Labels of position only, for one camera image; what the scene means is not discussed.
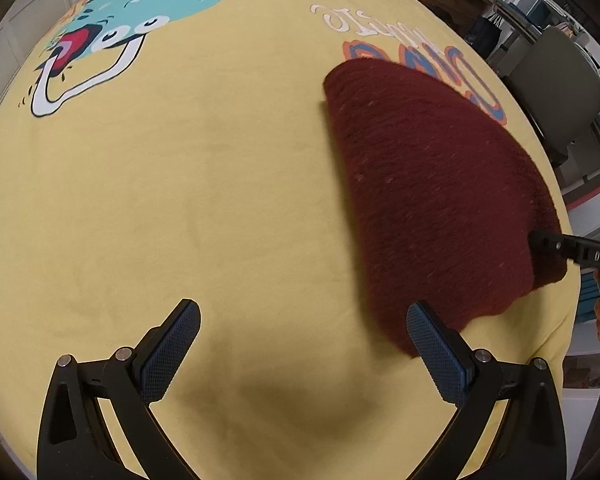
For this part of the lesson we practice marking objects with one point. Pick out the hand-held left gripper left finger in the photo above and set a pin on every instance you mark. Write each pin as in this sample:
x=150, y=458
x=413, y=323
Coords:
x=172, y=350

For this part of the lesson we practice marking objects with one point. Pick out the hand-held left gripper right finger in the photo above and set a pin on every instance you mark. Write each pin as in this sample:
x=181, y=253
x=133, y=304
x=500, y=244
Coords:
x=437, y=347

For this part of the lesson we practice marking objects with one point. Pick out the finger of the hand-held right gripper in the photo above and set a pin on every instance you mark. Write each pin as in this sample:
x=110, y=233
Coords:
x=565, y=247

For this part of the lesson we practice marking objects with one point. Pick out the maroon knit sweater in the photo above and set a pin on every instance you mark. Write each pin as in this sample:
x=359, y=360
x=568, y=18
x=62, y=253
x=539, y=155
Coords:
x=430, y=185

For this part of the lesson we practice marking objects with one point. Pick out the grey chair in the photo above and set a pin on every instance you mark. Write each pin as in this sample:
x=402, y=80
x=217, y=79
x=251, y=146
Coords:
x=555, y=90

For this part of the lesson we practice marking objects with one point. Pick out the yellow cartoon printed blanket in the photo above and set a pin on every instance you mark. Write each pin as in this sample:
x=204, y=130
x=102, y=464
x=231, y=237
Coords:
x=205, y=160

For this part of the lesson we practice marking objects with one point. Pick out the dark tote bag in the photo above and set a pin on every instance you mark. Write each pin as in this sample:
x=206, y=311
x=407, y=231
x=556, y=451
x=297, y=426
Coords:
x=486, y=37

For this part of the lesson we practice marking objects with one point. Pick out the cluttered storage shelf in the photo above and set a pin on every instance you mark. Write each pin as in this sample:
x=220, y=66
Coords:
x=575, y=0

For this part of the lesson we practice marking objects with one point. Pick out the white wardrobe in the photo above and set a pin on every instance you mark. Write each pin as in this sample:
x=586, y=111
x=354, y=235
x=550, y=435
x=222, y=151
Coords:
x=5, y=25

